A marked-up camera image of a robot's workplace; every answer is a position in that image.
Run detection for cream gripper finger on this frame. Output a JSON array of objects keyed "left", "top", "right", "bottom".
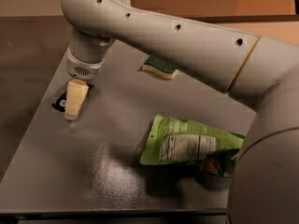
[{"left": 64, "top": 79, "right": 89, "bottom": 120}]

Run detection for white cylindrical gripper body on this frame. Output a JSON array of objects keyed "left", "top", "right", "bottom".
[{"left": 66, "top": 49, "right": 104, "bottom": 81}]

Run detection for black rxbar chocolate wrapper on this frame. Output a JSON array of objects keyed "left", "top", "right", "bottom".
[{"left": 51, "top": 83, "right": 94, "bottom": 113}]

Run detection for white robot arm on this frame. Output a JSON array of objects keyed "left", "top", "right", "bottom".
[{"left": 62, "top": 0, "right": 299, "bottom": 224}]

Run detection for green and yellow sponge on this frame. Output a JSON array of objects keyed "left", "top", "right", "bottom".
[{"left": 142, "top": 56, "right": 178, "bottom": 80}]

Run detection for green snack bag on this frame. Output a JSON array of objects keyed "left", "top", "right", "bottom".
[{"left": 140, "top": 115, "right": 245, "bottom": 177}]

